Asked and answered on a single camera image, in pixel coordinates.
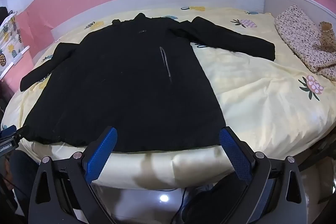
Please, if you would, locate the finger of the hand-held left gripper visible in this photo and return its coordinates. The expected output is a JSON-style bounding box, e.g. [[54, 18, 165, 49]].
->
[[14, 125, 30, 141]]

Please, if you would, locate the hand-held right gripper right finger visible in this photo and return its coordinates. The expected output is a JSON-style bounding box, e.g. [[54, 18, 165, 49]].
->
[[219, 126, 308, 224]]

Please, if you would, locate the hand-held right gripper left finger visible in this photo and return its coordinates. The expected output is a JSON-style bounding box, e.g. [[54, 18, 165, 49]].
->
[[28, 126, 118, 224]]

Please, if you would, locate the black coat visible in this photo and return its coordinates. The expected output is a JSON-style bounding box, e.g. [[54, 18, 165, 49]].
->
[[20, 13, 276, 153]]

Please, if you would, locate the person's leg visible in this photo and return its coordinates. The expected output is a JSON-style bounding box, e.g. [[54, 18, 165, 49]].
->
[[5, 150, 40, 203]]

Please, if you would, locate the yellow pineapple print bed sheet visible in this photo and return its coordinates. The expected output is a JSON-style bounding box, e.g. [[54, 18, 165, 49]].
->
[[0, 5, 336, 190]]

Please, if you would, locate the hanging pineapple print cloth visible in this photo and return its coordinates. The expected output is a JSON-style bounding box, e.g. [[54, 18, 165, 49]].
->
[[0, 10, 30, 80]]

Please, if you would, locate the floral pillow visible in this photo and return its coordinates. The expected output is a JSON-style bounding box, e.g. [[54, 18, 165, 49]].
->
[[274, 4, 336, 81]]

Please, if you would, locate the tan spotted cloth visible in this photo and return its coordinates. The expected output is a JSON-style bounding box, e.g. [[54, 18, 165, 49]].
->
[[319, 21, 336, 52]]

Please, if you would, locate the blue cable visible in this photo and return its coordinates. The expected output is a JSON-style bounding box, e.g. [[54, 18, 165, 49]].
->
[[173, 187, 190, 224]]

